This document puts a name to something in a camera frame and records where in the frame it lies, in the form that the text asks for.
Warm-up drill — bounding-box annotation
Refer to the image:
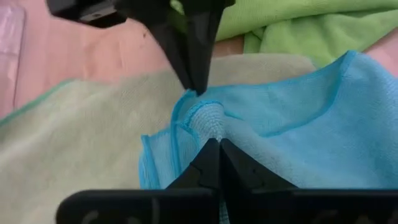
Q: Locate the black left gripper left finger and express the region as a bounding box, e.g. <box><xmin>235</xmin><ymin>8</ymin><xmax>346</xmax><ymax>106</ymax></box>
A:
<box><xmin>55</xmin><ymin>138</ymin><xmax>221</xmax><ymax>224</ymax></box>

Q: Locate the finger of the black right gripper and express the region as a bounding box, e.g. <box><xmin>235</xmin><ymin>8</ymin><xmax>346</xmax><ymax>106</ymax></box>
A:
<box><xmin>186</xmin><ymin>9</ymin><xmax>224</xmax><ymax>96</ymax></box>
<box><xmin>147</xmin><ymin>11</ymin><xmax>198</xmax><ymax>91</ymax></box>

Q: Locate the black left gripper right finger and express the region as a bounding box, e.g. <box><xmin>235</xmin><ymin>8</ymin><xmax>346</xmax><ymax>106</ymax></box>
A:
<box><xmin>220</xmin><ymin>138</ymin><xmax>398</xmax><ymax>224</ymax></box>

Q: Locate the blue microfiber towel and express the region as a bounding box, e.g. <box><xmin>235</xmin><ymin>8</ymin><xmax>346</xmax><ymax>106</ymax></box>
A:
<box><xmin>138</xmin><ymin>49</ymin><xmax>398</xmax><ymax>224</ymax></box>

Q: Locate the sage green microfiber towel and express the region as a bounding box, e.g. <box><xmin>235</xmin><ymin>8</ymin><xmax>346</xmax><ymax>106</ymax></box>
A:
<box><xmin>0</xmin><ymin>52</ymin><xmax>317</xmax><ymax>224</ymax></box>

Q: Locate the lime green microfiber towel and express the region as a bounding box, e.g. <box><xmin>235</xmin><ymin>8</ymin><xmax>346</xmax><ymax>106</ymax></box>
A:
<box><xmin>169</xmin><ymin>0</ymin><xmax>398</xmax><ymax>68</ymax></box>

